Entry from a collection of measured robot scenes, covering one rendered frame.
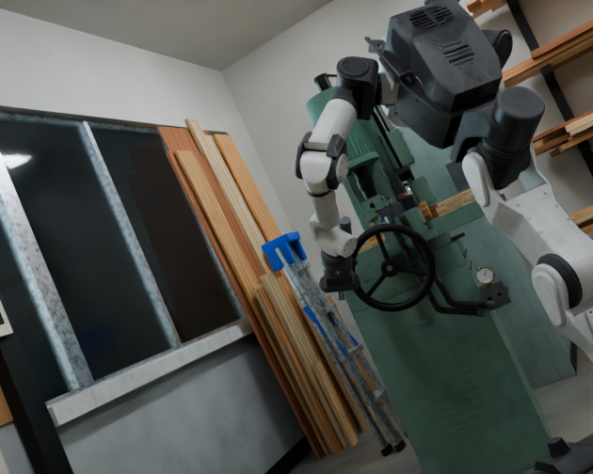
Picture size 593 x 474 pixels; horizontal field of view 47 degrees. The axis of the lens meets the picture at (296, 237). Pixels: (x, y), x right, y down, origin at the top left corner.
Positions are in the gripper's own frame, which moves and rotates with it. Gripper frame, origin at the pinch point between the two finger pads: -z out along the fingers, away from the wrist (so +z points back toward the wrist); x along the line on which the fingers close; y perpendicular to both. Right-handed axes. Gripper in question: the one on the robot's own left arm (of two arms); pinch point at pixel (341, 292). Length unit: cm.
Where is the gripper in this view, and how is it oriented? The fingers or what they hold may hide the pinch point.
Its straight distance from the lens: 212.2
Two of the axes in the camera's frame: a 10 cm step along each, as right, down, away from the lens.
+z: -1.4, -7.2, -6.8
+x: 9.9, -1.1, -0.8
